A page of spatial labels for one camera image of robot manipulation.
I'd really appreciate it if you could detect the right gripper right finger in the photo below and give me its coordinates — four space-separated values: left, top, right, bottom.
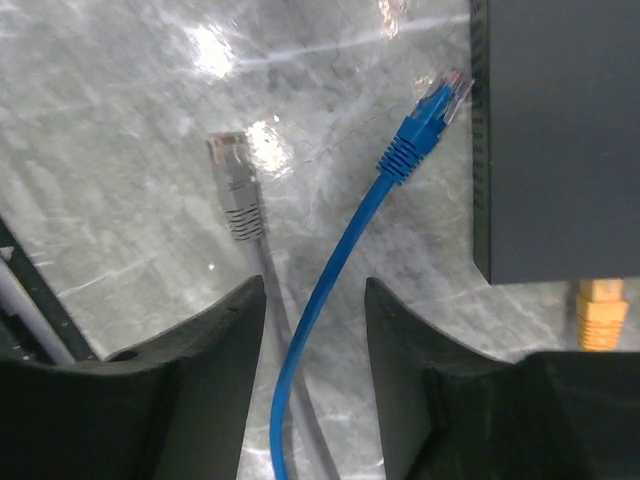
364 278 639 479

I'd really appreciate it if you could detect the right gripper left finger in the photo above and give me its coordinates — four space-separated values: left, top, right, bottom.
1 276 265 479

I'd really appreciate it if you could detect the yellow ethernet cable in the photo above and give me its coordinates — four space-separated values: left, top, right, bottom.
573 278 629 354

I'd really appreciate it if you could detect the blue ethernet cable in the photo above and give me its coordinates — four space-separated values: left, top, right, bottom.
268 67 476 480

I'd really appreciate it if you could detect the black network switch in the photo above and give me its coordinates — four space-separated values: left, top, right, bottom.
470 1 639 284

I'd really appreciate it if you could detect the grey ethernet cable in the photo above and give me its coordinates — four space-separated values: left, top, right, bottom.
205 130 342 480

